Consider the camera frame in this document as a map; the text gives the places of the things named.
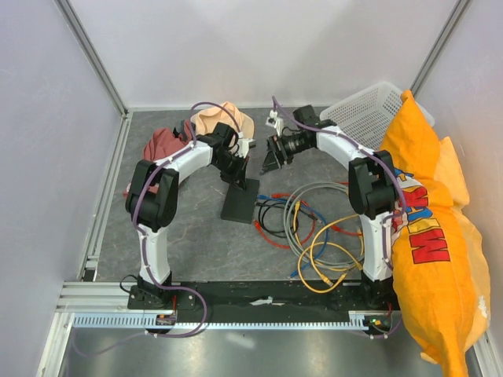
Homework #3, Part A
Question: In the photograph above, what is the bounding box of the white plastic basket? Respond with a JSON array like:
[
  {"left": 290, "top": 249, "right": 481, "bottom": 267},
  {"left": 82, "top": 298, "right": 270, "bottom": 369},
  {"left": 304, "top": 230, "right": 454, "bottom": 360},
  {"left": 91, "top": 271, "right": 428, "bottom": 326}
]
[{"left": 317, "top": 82, "right": 442, "bottom": 155}]

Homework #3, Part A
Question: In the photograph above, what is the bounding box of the red crumpled shirt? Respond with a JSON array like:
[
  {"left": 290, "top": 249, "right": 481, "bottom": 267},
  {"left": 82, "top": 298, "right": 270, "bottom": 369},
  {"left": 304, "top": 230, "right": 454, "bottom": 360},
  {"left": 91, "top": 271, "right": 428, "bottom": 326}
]
[{"left": 123, "top": 119, "right": 196, "bottom": 197}]

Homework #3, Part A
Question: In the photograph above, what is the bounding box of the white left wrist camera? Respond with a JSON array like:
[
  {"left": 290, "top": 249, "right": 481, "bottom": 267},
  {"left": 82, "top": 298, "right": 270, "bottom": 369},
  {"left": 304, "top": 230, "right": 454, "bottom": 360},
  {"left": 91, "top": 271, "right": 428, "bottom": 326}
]
[{"left": 235, "top": 132, "right": 256, "bottom": 158}]

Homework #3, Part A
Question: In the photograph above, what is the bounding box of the long red ethernet cable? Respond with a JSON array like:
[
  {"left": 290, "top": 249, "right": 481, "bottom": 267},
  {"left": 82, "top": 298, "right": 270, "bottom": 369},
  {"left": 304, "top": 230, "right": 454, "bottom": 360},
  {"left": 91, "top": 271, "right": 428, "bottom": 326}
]
[{"left": 329, "top": 182, "right": 365, "bottom": 236}]

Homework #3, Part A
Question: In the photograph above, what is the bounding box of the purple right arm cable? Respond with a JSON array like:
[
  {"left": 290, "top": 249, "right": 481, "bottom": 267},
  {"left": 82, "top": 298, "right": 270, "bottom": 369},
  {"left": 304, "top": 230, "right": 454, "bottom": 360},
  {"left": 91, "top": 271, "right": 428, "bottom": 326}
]
[{"left": 271, "top": 96, "right": 408, "bottom": 341}]

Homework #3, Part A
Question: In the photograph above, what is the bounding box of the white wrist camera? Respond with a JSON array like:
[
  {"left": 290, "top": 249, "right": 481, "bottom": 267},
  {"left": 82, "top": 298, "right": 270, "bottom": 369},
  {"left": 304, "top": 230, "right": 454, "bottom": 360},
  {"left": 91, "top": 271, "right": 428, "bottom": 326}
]
[
  {"left": 266, "top": 110, "right": 284, "bottom": 137},
  {"left": 235, "top": 132, "right": 256, "bottom": 158}
]

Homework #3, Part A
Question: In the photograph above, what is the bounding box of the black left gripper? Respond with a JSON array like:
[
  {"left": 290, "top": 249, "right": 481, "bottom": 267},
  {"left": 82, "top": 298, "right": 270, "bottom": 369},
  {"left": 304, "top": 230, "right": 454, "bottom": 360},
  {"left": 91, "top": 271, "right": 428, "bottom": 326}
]
[{"left": 213, "top": 152, "right": 249, "bottom": 192}]

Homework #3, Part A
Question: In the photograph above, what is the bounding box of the grey slotted cable duct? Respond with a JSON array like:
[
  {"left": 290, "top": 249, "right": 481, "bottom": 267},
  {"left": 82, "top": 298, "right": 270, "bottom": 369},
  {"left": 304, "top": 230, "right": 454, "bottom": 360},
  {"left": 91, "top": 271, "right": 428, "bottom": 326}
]
[{"left": 73, "top": 311, "right": 394, "bottom": 334}]

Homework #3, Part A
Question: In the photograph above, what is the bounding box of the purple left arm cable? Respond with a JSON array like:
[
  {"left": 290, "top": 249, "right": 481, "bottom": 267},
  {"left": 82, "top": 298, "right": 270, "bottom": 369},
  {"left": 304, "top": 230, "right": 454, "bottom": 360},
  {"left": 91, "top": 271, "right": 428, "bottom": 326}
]
[{"left": 72, "top": 101, "right": 243, "bottom": 357}]

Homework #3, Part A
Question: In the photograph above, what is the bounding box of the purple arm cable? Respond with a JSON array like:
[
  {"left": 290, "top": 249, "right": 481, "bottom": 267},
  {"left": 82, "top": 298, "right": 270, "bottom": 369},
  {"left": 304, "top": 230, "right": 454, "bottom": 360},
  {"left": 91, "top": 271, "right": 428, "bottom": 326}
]
[
  {"left": 72, "top": 101, "right": 243, "bottom": 357},
  {"left": 271, "top": 96, "right": 408, "bottom": 341}
]

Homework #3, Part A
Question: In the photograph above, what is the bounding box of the peach bucket hat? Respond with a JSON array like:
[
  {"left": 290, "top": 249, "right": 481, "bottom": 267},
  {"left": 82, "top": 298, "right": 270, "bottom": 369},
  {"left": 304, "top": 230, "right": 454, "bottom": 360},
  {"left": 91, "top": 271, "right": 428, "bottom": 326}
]
[{"left": 190, "top": 101, "right": 255, "bottom": 139}]

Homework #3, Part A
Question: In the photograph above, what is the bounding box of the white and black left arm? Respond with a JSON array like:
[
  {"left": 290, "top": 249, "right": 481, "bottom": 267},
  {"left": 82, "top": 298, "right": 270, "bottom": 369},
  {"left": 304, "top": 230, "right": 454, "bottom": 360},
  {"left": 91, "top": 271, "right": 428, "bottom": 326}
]
[{"left": 126, "top": 123, "right": 255, "bottom": 309}]

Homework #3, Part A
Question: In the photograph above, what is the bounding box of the blue ethernet cable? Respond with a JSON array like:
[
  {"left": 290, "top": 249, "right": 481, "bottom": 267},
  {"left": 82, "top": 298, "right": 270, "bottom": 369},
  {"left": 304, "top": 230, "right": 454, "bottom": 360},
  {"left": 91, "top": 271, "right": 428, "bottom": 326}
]
[{"left": 257, "top": 196, "right": 354, "bottom": 279}]

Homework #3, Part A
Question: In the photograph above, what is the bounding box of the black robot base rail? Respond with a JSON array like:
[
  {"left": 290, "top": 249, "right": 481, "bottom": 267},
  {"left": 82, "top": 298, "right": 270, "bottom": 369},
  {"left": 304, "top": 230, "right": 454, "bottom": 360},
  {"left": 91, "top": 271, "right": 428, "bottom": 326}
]
[{"left": 119, "top": 280, "right": 399, "bottom": 322}]

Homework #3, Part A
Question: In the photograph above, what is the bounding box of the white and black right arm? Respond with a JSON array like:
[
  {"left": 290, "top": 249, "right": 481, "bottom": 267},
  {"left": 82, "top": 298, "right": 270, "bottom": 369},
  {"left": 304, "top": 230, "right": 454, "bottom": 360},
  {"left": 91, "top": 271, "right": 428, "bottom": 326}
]
[{"left": 261, "top": 104, "right": 405, "bottom": 281}]

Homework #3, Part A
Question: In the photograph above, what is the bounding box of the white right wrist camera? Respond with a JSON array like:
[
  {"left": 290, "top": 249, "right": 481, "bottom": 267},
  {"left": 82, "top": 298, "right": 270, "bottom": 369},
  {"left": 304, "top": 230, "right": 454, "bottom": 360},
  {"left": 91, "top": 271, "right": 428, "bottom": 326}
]
[{"left": 266, "top": 110, "right": 284, "bottom": 137}]

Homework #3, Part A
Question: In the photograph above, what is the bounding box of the orange cartoon pillow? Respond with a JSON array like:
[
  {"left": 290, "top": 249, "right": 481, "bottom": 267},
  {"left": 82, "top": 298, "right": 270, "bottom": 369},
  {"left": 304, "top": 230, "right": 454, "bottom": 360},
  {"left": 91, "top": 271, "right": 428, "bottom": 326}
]
[{"left": 381, "top": 90, "right": 490, "bottom": 376}]

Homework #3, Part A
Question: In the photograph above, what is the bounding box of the yellow ethernet cable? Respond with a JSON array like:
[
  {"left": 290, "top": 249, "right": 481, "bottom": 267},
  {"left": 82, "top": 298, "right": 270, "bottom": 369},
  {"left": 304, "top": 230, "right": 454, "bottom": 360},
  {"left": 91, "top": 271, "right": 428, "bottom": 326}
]
[
  {"left": 292, "top": 199, "right": 365, "bottom": 272},
  {"left": 297, "top": 215, "right": 362, "bottom": 295}
]

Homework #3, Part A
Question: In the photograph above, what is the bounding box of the black network switch box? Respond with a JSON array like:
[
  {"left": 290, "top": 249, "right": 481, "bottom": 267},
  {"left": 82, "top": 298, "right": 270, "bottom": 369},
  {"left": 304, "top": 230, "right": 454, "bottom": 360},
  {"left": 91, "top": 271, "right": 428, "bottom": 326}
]
[{"left": 220, "top": 178, "right": 260, "bottom": 224}]

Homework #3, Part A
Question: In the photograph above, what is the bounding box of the black power cable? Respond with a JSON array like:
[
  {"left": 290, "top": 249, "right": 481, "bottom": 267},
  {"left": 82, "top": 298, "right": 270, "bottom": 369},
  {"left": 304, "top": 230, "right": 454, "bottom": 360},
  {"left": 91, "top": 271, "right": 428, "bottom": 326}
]
[{"left": 255, "top": 198, "right": 303, "bottom": 239}]

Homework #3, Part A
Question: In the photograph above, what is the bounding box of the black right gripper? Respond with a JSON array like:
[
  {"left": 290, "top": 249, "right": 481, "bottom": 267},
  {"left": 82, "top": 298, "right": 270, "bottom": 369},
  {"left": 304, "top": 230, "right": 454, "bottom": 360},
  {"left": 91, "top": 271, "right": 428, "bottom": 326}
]
[{"left": 260, "top": 133, "right": 312, "bottom": 175}]

